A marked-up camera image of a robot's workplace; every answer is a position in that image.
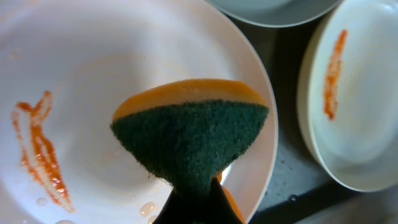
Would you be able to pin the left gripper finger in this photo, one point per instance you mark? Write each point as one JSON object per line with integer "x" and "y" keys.
{"x": 215, "y": 209}

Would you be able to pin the green and orange sponge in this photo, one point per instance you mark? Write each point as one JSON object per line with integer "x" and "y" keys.
{"x": 188, "y": 132}

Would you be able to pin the white plate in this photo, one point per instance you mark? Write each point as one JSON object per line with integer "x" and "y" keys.
{"x": 92, "y": 56}
{"x": 347, "y": 95}

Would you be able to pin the pale grey plate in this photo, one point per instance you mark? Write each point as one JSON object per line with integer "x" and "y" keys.
{"x": 275, "y": 13}

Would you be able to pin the brown serving tray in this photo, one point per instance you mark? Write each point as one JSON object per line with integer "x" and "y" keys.
{"x": 300, "y": 191}

